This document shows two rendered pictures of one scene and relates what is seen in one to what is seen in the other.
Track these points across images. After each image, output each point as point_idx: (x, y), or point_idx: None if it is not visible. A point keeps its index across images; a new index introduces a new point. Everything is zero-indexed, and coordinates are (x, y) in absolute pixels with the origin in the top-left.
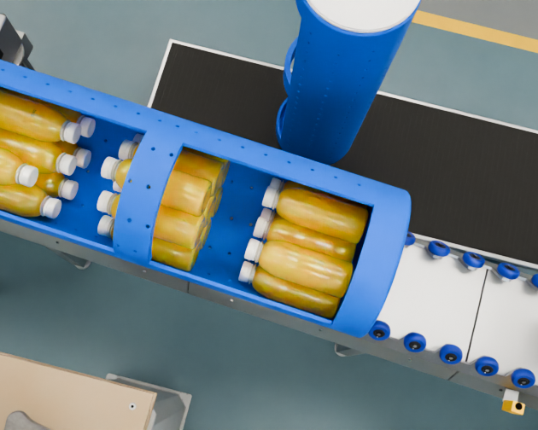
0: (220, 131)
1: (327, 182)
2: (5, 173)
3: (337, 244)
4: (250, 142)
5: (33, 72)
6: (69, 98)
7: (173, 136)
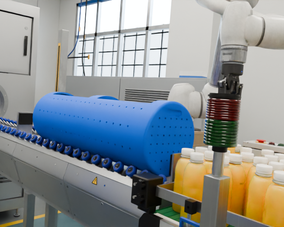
0: (71, 108)
1: (58, 96)
2: None
3: None
4: (65, 106)
5: (121, 114)
6: (114, 102)
7: (89, 98)
